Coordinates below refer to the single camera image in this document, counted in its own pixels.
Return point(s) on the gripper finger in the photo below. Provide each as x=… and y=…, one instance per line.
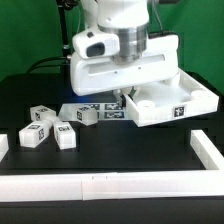
x=120, y=98
x=132, y=92

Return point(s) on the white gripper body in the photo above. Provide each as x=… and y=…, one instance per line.
x=159, y=62

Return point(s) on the white square table top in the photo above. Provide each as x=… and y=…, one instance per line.
x=178, y=98

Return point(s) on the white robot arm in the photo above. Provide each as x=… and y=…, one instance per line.
x=128, y=19

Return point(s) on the white tag sheet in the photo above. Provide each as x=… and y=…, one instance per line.
x=106, y=111

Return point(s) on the white obstacle fence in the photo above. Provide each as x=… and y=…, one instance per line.
x=94, y=186

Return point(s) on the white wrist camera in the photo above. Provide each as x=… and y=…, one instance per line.
x=93, y=43

